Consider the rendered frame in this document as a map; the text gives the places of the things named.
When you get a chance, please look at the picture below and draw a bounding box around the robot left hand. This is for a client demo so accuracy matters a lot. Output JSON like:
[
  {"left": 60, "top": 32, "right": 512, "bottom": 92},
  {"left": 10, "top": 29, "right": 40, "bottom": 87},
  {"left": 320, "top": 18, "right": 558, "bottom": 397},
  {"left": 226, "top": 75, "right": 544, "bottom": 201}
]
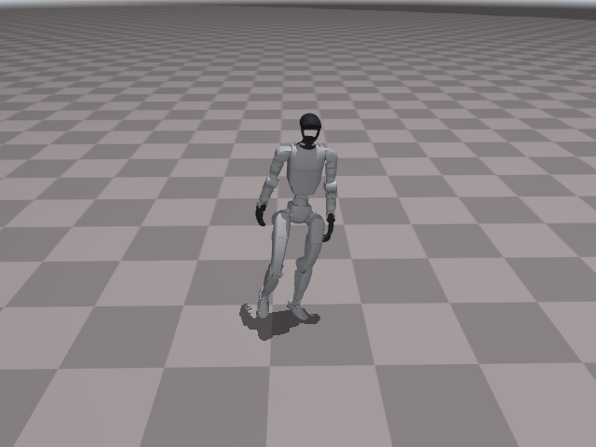
[{"left": 322, "top": 213, "right": 335, "bottom": 242}]

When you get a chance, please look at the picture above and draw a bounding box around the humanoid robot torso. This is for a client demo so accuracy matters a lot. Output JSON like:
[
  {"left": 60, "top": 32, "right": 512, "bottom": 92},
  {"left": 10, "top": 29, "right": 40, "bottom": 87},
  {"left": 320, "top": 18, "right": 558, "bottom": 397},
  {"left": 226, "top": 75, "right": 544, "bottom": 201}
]
[{"left": 287, "top": 142, "right": 326, "bottom": 224}]

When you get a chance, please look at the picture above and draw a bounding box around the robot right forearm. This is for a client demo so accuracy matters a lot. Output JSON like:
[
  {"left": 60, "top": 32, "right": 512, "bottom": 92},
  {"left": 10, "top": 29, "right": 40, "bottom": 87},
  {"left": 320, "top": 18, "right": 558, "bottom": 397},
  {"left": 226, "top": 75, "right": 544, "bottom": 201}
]
[{"left": 257, "top": 175, "right": 274, "bottom": 208}]

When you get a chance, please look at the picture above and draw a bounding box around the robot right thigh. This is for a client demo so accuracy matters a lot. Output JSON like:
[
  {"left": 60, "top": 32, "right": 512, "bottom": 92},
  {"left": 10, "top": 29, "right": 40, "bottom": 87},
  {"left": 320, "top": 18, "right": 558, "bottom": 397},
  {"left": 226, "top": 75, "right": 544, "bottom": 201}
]
[{"left": 271, "top": 209, "right": 291, "bottom": 278}]

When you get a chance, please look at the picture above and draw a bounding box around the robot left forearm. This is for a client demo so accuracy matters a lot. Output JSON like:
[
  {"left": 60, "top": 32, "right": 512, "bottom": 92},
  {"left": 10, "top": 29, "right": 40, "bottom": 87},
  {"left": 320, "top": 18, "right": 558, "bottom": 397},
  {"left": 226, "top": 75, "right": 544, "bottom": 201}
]
[{"left": 326, "top": 184, "right": 337, "bottom": 219}]

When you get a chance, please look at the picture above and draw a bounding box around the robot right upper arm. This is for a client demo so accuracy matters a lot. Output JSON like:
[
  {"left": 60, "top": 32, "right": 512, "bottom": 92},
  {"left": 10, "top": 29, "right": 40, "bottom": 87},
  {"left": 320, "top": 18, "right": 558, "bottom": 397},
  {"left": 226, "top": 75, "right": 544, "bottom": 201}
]
[{"left": 266, "top": 146, "right": 291, "bottom": 188}]

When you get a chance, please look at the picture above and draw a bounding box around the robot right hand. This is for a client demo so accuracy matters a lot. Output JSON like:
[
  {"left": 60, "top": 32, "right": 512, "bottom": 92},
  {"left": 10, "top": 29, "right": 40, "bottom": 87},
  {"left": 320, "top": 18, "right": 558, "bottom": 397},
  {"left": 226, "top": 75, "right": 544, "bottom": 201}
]
[{"left": 255, "top": 204, "right": 266, "bottom": 226}]

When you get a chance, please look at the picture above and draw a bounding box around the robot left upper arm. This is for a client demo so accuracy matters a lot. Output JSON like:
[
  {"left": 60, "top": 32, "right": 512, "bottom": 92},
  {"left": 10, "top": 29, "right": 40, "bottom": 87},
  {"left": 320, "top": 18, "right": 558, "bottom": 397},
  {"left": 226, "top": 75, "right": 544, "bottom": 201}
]
[{"left": 323, "top": 147, "right": 337, "bottom": 192}]

